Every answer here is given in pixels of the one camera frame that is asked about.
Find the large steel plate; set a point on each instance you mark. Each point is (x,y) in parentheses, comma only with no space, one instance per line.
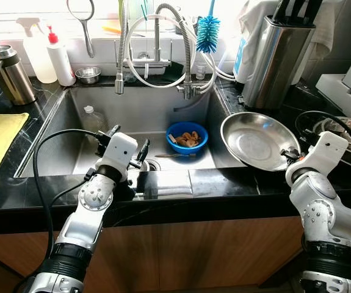
(257,140)

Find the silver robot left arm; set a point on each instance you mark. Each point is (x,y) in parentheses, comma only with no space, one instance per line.
(80,226)

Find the sink drain strainer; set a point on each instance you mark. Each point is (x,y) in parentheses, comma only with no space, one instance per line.
(154,165)

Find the clear plastic bottle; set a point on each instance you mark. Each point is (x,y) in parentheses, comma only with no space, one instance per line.
(91,119)

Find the beige wooden block piece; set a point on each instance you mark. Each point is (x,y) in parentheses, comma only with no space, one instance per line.
(173,140)

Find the blue plastic bowl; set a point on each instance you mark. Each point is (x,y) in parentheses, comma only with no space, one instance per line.
(187,150)

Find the stainless steel sink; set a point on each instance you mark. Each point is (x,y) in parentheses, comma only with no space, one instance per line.
(157,110)

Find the orange cloth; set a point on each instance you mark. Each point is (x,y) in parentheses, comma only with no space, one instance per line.
(190,139)

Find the small steel bowl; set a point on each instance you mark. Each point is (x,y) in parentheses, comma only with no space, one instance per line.
(88,75)

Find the silver spring neck faucet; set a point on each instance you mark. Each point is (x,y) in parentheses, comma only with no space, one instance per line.
(154,62)

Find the white bottle red cap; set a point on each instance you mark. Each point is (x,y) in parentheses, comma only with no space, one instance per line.
(62,64)

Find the steel knife block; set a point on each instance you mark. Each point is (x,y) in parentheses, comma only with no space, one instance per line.
(276,67)

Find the yellow cloth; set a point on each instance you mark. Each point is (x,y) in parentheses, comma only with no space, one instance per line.
(1,137)

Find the clear spray bottle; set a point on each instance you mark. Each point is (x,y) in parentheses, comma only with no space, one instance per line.
(38,64)

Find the orange item on sill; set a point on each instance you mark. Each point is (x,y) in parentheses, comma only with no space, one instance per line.
(111,28)

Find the white detergent bottle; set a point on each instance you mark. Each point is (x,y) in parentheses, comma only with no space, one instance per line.
(241,61)

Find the wooden base cabinet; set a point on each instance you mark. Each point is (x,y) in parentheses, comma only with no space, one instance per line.
(212,256)

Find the teal bottle brush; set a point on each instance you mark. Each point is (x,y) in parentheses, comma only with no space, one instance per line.
(207,33)

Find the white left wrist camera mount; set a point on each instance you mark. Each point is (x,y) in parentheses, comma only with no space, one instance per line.
(121,152)

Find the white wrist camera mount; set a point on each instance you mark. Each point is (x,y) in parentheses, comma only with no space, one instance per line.
(325,152)
(121,152)

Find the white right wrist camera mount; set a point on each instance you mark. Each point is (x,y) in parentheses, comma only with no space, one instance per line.
(325,152)

